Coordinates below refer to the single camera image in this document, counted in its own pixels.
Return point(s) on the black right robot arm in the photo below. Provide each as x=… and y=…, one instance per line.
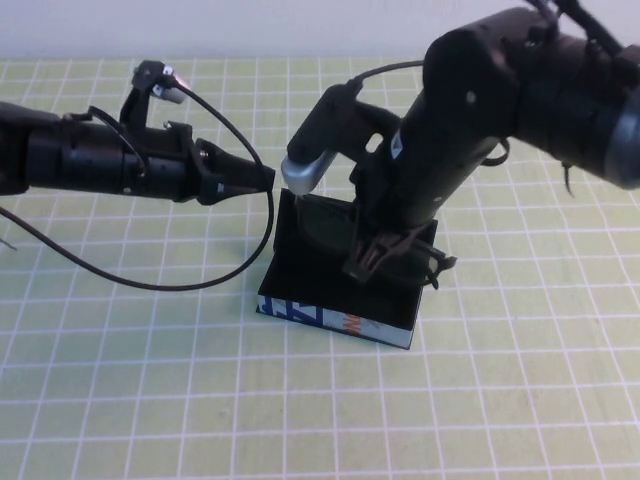
x=550, y=100

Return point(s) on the black glasses case printed side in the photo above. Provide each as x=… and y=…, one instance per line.
x=300, y=300

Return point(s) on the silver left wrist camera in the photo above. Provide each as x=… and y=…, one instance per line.
x=165, y=90

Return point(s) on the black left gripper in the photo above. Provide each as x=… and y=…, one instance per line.
x=165, y=165

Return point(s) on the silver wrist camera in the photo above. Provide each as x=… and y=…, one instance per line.
x=165, y=90
x=305, y=172

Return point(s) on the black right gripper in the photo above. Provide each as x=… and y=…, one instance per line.
x=425, y=180

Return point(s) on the black frame glasses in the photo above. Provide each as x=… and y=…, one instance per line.
x=325, y=225

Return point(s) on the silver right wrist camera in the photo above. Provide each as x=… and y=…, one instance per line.
x=305, y=172

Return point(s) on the green grid table cloth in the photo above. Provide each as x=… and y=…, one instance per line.
x=150, y=400

